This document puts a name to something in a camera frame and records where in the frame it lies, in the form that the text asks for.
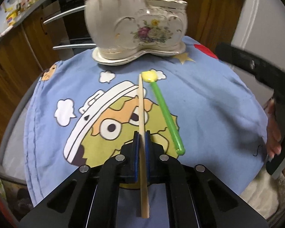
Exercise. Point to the yellow packet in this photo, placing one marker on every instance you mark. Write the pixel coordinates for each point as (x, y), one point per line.
(11, 17)

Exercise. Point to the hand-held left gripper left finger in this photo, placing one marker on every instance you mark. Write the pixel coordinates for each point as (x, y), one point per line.
(136, 152)

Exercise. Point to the beige fleece clothing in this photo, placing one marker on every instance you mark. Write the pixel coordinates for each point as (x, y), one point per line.
(266, 194)

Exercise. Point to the blue cartoon printed cloth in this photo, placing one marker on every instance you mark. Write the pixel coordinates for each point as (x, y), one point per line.
(204, 104)

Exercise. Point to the wooden kitchen cabinet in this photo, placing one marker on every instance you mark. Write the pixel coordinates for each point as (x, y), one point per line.
(213, 11)
(11, 76)

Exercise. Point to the wooden chopstick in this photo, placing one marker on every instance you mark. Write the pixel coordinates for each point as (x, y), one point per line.
(140, 104)

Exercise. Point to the cream floral ceramic utensil holder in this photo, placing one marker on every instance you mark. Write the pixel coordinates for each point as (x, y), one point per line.
(109, 23)

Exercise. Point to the grey metal frame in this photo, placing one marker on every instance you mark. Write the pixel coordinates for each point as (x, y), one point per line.
(7, 173)

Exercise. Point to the person's right hand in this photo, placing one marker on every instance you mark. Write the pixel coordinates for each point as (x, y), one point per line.
(272, 133)

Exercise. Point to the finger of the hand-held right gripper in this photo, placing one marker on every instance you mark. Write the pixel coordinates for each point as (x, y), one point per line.
(242, 60)

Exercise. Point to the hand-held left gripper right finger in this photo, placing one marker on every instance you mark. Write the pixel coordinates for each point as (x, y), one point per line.
(147, 152)

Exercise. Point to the white door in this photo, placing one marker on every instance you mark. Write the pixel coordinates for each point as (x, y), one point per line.
(258, 23)

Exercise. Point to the grey kitchen countertop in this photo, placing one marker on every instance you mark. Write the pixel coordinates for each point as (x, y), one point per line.
(19, 23)

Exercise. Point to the green spoon with yellow head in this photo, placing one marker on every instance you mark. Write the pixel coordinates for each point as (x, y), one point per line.
(166, 114)

